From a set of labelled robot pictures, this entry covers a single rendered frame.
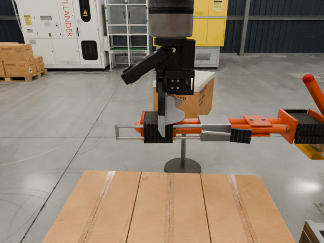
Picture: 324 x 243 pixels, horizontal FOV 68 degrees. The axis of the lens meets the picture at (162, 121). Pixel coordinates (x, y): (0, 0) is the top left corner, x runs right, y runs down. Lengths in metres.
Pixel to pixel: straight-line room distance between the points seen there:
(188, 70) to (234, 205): 1.08
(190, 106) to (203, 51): 6.02
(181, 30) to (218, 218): 1.08
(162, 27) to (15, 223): 2.13
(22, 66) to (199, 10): 5.11
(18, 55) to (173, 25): 6.78
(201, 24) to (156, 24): 7.33
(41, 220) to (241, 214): 1.59
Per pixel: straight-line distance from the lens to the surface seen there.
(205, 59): 7.98
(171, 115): 0.52
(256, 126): 0.60
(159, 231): 1.30
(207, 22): 7.84
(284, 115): 0.66
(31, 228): 2.29
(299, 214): 2.44
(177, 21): 0.49
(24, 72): 7.19
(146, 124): 0.54
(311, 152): 0.81
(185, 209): 1.41
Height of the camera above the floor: 1.51
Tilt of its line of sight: 23 degrees down
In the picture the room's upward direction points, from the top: straight up
